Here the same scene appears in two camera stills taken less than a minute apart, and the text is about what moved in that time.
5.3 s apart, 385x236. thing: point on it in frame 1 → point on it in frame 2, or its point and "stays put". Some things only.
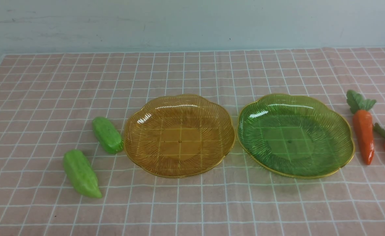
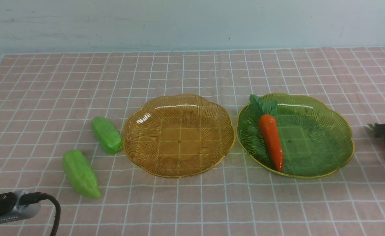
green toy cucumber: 108,137 stays put
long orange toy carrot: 362,120 → 269,124
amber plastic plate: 181,136 stays put
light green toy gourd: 81,174 stays put
